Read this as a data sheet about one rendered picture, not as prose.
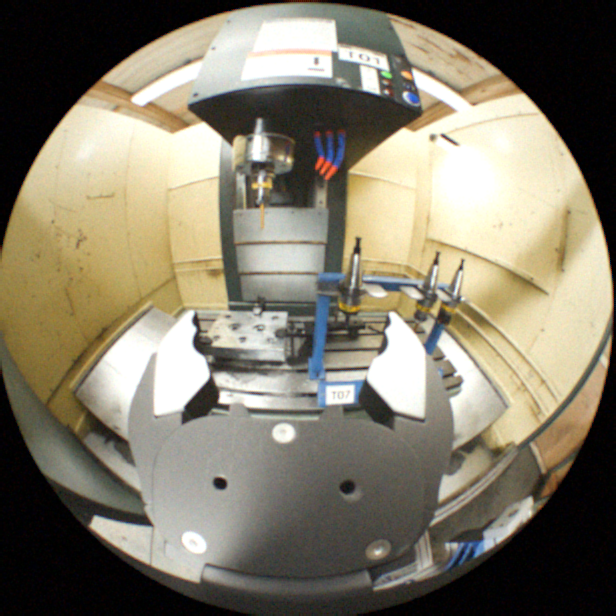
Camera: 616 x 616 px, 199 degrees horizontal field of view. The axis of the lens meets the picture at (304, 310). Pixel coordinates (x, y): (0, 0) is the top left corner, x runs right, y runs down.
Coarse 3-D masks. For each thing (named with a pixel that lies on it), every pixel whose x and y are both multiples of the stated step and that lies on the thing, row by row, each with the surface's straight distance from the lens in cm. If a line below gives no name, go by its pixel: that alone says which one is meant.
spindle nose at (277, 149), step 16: (240, 128) 51; (256, 128) 48; (272, 128) 48; (288, 128) 50; (240, 144) 48; (256, 144) 46; (272, 144) 46; (288, 144) 48; (240, 160) 47; (256, 160) 45; (272, 160) 45; (288, 160) 47
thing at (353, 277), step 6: (354, 258) 37; (360, 258) 37; (348, 264) 38; (354, 264) 37; (360, 264) 37; (348, 270) 38; (354, 270) 37; (360, 270) 38; (348, 276) 38; (354, 276) 37; (360, 276) 38; (348, 282) 38; (354, 282) 37; (360, 282) 38
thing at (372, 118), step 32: (224, 32) 67; (256, 32) 60; (352, 32) 61; (384, 32) 69; (224, 64) 49; (352, 64) 46; (192, 96) 45; (224, 96) 41; (256, 96) 41; (288, 96) 41; (320, 96) 41; (352, 96) 41; (384, 96) 41; (224, 128) 53; (352, 128) 53; (384, 128) 51; (352, 160) 78
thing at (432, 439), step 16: (432, 368) 9; (432, 384) 8; (432, 400) 8; (448, 400) 8; (400, 416) 7; (432, 416) 7; (448, 416) 8; (400, 432) 6; (416, 432) 7; (432, 432) 7; (448, 432) 7; (416, 448) 6; (432, 448) 7; (448, 448) 7; (432, 464) 7; (432, 480) 6; (432, 496) 6
